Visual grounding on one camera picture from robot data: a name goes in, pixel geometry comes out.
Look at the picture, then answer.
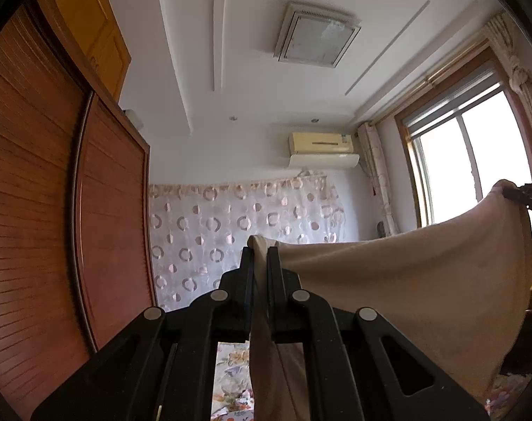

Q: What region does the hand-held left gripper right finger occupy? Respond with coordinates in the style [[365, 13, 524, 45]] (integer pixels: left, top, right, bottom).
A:
[[266, 246, 490, 421]]

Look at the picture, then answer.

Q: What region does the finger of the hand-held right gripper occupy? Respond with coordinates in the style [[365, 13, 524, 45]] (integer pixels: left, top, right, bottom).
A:
[[503, 183, 532, 216]]

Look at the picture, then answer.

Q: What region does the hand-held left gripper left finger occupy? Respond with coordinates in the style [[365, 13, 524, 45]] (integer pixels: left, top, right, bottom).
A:
[[31, 246, 254, 421]]

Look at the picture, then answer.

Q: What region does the beige printed T-shirt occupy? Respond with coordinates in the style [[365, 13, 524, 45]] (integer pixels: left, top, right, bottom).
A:
[[247, 179, 532, 421]]

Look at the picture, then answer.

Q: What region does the circle pattern sheer curtain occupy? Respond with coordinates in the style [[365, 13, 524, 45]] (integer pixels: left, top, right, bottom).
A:
[[148, 175, 345, 312]]

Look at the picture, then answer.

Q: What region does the window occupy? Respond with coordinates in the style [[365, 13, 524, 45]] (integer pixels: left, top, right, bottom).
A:
[[395, 48, 532, 229]]

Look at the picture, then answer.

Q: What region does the pink floral blanket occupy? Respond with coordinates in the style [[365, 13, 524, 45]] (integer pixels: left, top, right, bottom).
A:
[[211, 341, 253, 421]]

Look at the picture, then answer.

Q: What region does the beige floral window curtain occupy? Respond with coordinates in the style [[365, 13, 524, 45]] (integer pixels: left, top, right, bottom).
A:
[[357, 122, 400, 238], [484, 11, 532, 138]]

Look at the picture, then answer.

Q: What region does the brown wooden wardrobe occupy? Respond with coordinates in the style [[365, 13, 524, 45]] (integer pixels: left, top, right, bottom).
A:
[[0, 2, 157, 421]]

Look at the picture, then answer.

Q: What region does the square ceiling lamp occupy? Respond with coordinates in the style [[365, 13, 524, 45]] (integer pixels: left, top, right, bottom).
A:
[[273, 2, 362, 68]]

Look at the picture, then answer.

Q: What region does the yellow wooden overhead cabinet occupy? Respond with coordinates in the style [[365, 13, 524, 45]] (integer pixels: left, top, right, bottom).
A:
[[33, 0, 133, 102]]

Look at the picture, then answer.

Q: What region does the cream wall air conditioner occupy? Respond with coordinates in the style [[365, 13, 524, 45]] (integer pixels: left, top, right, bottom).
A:
[[288, 132, 361, 168]]

